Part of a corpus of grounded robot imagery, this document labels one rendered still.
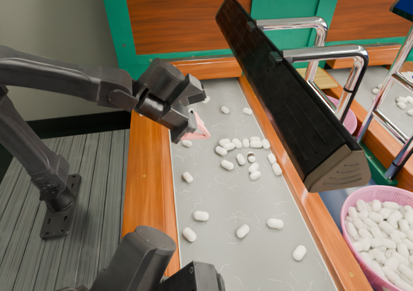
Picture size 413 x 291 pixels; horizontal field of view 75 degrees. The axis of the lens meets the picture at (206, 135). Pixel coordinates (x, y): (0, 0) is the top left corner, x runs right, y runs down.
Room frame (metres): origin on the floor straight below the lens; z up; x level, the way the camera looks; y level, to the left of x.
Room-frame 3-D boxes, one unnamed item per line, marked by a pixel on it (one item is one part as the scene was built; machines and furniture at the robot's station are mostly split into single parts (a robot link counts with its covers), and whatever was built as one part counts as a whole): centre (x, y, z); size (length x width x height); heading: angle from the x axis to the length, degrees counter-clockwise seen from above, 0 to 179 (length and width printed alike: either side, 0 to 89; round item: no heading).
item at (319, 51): (0.52, -0.19, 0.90); 0.20 x 0.19 x 0.45; 9
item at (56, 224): (0.43, 0.40, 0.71); 0.20 x 0.07 x 0.08; 11
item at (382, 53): (1.04, -0.66, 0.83); 0.30 x 0.06 x 0.07; 99
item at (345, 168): (0.51, -0.11, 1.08); 0.62 x 0.08 x 0.07; 9
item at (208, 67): (0.93, 0.02, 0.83); 0.30 x 0.06 x 0.07; 99
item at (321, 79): (0.94, -0.33, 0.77); 0.33 x 0.15 x 0.01; 99
